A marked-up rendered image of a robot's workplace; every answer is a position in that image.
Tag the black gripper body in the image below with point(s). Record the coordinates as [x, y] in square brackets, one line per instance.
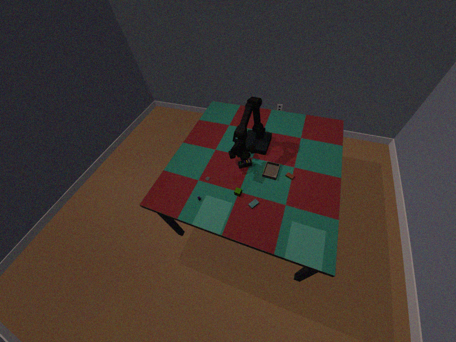
[250, 149]

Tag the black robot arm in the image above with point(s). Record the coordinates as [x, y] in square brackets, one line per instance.
[253, 105]

